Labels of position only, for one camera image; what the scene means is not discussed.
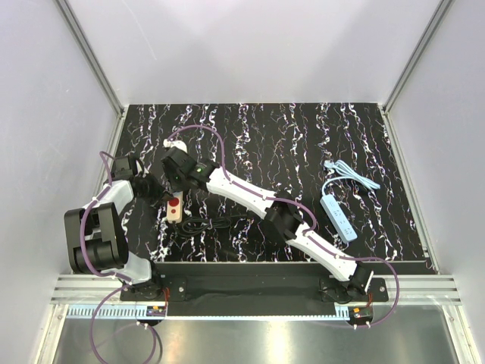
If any beige red power strip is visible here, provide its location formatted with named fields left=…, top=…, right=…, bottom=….
left=166, top=192, right=183, bottom=224

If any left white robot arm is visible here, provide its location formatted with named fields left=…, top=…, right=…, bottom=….
left=64, top=154, right=171, bottom=300

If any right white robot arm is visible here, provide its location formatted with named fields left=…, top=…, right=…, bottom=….
left=161, top=141, right=374, bottom=301

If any light blue power strip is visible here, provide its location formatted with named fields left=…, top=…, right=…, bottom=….
left=320, top=194, right=358, bottom=243

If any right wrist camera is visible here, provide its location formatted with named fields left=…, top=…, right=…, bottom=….
left=163, top=139, right=187, bottom=152

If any black power strip cable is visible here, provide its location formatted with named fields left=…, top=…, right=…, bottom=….
left=176, top=214, right=247, bottom=236

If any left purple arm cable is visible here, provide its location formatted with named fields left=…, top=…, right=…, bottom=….
left=81, top=151, right=157, bottom=364

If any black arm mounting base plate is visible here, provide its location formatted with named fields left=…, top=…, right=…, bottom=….
left=120, top=261, right=388, bottom=304

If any light blue coiled cable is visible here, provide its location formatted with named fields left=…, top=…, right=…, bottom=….
left=321, top=159, right=381, bottom=196

